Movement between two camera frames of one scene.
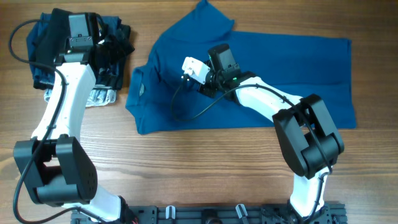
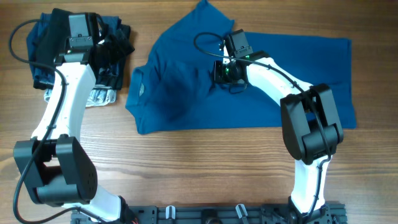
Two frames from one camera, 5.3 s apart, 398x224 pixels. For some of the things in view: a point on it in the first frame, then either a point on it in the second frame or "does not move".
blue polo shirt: x=163 y=97 does not move
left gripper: x=119 y=53 does not move
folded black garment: x=52 y=43 does not move
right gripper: x=209 y=91 to x=218 y=77
